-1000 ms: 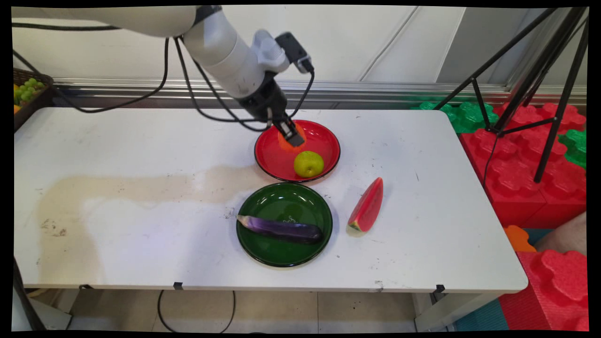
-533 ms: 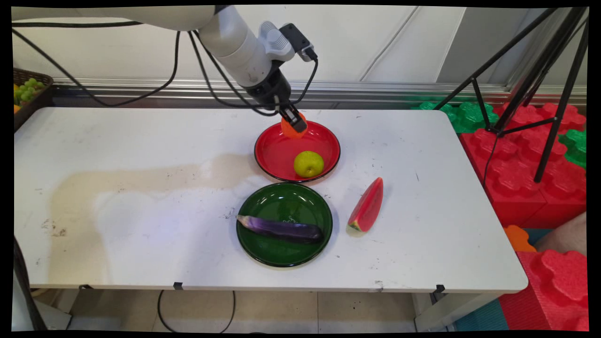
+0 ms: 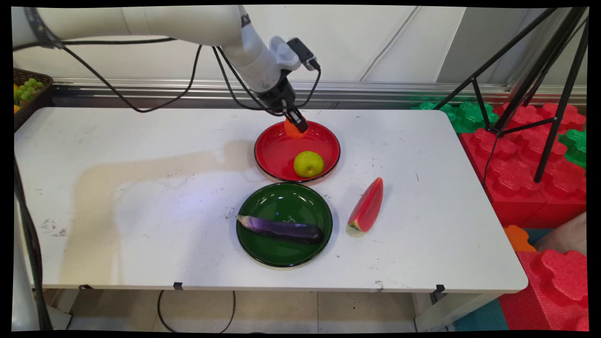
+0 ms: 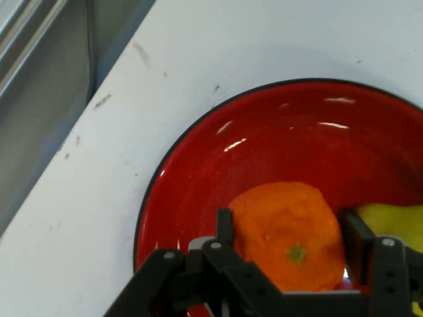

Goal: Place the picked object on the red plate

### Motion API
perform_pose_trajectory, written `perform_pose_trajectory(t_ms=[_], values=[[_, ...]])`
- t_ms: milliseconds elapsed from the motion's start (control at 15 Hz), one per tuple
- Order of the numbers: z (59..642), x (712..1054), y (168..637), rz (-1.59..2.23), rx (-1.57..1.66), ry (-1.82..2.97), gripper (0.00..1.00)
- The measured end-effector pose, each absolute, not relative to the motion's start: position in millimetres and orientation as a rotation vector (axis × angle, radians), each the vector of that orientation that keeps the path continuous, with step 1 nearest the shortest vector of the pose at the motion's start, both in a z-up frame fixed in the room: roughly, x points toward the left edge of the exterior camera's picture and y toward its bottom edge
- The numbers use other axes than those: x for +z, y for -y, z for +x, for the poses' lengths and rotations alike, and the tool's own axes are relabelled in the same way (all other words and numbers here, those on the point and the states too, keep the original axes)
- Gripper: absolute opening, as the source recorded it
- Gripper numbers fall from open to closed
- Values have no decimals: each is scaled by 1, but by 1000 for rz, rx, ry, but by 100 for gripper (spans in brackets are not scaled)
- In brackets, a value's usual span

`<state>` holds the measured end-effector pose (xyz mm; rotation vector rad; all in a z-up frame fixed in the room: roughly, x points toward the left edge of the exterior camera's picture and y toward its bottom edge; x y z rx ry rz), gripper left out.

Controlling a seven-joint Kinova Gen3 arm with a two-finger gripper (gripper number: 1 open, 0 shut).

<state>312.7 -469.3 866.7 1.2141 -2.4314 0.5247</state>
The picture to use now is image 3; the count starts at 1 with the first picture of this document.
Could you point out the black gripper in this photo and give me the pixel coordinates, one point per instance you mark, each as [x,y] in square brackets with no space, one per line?
[278,96]

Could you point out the orange toy tangerine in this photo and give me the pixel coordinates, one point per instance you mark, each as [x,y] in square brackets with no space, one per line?
[292,130]

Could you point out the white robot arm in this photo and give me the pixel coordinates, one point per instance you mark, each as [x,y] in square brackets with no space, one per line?
[178,23]

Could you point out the red plate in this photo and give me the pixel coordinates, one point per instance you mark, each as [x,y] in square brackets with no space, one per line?
[281,145]

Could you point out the green toy apple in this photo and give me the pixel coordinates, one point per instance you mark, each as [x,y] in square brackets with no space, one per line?
[309,164]

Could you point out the purple toy eggplant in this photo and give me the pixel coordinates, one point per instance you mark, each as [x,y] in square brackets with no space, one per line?
[281,229]

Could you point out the red toy watermelon slice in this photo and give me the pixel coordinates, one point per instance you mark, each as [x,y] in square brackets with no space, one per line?
[367,209]

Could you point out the dark green plate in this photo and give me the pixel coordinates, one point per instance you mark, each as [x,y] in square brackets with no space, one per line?
[281,251]

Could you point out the green foam block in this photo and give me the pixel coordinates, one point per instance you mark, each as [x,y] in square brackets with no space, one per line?
[576,148]
[465,117]

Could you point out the large red foam block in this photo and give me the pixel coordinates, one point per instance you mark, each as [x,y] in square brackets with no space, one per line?
[521,178]

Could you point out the white table leg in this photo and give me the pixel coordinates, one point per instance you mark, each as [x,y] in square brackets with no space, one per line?
[446,312]

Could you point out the black tripod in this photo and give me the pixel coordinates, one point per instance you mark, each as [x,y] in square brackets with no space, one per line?
[540,70]

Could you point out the orange foam piece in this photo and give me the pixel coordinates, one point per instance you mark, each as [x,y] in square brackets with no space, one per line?
[518,238]

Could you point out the brown wicker basket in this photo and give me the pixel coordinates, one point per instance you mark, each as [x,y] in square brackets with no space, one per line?
[35,105]

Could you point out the green toy grapes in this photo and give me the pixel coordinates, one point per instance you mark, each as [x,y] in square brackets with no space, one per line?
[26,89]

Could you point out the teal floor mat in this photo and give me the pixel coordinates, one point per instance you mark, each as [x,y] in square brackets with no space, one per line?
[483,319]

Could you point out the beige rounded object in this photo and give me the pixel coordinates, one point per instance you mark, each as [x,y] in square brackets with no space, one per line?
[568,237]

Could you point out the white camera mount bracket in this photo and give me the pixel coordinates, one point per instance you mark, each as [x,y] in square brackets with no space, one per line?
[284,54]

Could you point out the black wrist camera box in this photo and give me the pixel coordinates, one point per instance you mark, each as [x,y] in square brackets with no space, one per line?
[304,52]

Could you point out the aluminium rail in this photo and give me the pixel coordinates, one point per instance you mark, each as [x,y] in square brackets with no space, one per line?
[375,91]

